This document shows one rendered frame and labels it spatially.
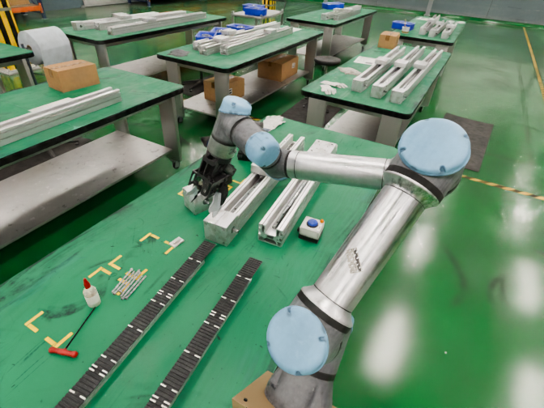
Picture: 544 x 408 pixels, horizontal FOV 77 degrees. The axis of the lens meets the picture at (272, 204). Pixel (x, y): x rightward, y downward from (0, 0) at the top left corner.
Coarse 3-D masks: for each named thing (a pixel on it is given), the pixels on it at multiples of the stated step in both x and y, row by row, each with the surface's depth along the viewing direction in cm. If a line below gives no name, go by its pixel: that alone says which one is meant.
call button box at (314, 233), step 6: (306, 216) 139; (306, 222) 136; (318, 222) 136; (324, 222) 137; (300, 228) 134; (306, 228) 133; (312, 228) 133; (318, 228) 133; (300, 234) 135; (306, 234) 134; (312, 234) 133; (318, 234) 132; (312, 240) 134; (318, 240) 136
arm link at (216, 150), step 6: (210, 138) 88; (210, 144) 88; (216, 144) 87; (210, 150) 88; (216, 150) 87; (222, 150) 87; (228, 150) 88; (234, 150) 89; (216, 156) 88; (222, 156) 88; (228, 156) 89
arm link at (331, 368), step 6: (348, 336) 74; (342, 342) 70; (342, 348) 72; (342, 354) 74; (336, 360) 72; (324, 366) 71; (330, 366) 71; (336, 366) 72; (324, 372) 71; (330, 372) 72; (336, 372) 74
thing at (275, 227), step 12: (300, 180) 161; (288, 192) 148; (300, 192) 154; (312, 192) 159; (276, 204) 140; (288, 204) 145; (300, 204) 142; (264, 216) 134; (276, 216) 140; (288, 216) 134; (264, 228) 130; (276, 228) 133; (288, 228) 134; (264, 240) 134; (276, 240) 131
